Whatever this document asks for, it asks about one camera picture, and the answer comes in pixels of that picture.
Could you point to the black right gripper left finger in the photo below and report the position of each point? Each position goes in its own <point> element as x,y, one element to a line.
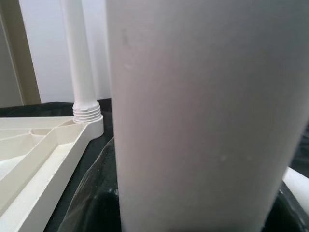
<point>99,207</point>

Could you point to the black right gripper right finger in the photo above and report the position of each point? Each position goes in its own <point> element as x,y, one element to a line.
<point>287,217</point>

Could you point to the white plastic table leg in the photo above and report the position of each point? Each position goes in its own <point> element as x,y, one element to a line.
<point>205,108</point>
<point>297,183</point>
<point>79,60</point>

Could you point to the white plastic children table top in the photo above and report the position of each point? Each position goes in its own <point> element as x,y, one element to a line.
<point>36,174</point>

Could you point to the black cloth table cover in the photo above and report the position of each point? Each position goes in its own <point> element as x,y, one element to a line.
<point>36,107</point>

